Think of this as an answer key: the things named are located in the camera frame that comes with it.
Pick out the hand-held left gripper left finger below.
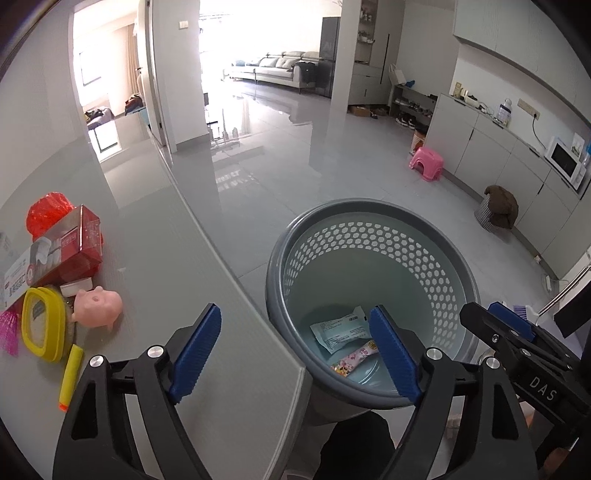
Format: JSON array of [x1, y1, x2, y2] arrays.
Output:
[[53, 302, 222, 480]]

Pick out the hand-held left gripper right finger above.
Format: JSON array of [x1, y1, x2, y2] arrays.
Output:
[[368, 305, 539, 480]]

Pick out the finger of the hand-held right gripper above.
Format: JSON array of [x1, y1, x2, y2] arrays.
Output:
[[459, 301, 533, 357]]

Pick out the grey perforated waste bin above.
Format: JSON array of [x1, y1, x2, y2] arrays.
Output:
[[265, 198, 482, 480]]

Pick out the white round plastic lid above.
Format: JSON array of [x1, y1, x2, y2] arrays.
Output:
[[59, 279, 95, 296]]

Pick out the pink printed candy wrapper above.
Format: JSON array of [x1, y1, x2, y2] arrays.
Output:
[[330, 339, 382, 377]]

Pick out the white pale blue packet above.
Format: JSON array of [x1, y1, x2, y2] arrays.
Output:
[[309, 307, 372, 355]]

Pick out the person's black pants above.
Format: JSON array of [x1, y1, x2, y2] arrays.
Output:
[[318, 411, 398, 480]]

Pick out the checkered basket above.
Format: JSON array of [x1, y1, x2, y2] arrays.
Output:
[[475, 196, 497, 232]]

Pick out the pink pig toy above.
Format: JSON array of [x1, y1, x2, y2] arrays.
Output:
[[74, 285, 123, 332]]

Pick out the brown jacket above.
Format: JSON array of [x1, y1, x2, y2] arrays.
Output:
[[484, 185, 519, 230]]

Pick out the yellow foam dart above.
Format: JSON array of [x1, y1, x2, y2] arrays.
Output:
[[58, 344, 85, 411]]

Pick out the yellow plastic lid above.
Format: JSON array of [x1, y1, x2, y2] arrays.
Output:
[[22, 286, 68, 363]]

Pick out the red white carton box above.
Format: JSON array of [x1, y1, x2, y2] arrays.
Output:
[[2, 204, 105, 310]]

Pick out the grey low cabinet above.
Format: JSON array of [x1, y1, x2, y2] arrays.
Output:
[[425, 92, 591, 278]]

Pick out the pink plastic stool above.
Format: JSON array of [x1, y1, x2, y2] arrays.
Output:
[[409, 146, 445, 182]]

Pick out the white microwave oven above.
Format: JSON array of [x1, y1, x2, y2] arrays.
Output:
[[544, 137, 587, 189]]

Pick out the pink ribbed plastic object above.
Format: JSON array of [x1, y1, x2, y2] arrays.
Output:
[[0, 310, 24, 356]]

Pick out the red knotted plastic bag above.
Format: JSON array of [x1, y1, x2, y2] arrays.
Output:
[[26, 193, 79, 241]]

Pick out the shoe rack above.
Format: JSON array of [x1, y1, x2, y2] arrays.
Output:
[[390, 83, 437, 130]]

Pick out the white room door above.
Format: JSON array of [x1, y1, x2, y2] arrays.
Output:
[[139, 0, 169, 148]]

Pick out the grey sofa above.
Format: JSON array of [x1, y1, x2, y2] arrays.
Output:
[[229, 51, 321, 93]]

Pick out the dark grey refrigerator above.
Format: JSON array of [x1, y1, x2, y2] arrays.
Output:
[[318, 16, 340, 97]]

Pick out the grey wall cabinet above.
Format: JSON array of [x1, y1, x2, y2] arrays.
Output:
[[452, 0, 591, 88]]

